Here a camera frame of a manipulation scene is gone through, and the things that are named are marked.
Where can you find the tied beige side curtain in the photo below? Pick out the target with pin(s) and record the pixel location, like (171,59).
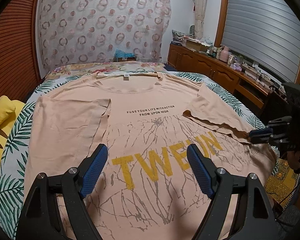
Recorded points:
(199,14)

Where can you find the cardboard box on sideboard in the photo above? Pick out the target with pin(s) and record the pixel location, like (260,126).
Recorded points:
(196,45)

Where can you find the grey window blind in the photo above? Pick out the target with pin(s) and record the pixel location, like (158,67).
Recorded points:
(266,31)

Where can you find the peach printed t-shirt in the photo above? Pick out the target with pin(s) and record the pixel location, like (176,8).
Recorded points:
(147,189)

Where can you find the yellow plush toy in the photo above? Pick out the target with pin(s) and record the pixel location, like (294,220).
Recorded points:
(9,111)

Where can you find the green leaf print sheet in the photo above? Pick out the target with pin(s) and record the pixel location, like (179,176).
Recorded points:
(16,150)

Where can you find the brown louvered wardrobe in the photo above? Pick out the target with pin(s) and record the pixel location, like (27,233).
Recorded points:
(19,71)

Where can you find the purple tissue pack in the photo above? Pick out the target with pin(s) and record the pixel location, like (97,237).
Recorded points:
(236,66)

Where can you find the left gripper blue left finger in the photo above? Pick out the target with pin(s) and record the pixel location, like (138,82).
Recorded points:
(40,216)

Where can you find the right hand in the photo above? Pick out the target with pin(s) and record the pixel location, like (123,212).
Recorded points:
(293,159)

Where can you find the wooden sideboard cabinet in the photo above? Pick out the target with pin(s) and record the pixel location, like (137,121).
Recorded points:
(185,60)

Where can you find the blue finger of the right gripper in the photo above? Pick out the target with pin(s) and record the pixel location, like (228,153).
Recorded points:
(260,136)
(279,123)

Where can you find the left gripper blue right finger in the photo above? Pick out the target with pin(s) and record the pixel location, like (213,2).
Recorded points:
(253,217)

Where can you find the floral blanket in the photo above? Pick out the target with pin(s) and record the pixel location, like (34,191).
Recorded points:
(90,68)

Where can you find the navy blue mattress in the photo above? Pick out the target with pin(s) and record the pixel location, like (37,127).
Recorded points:
(169,68)

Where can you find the cardboard box with blue cloth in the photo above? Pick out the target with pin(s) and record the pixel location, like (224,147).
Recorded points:
(121,56)

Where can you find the circle pattern lace curtain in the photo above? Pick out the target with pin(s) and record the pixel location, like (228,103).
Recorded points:
(88,31)

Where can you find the pink thermos bottle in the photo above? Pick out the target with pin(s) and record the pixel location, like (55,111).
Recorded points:
(224,54)

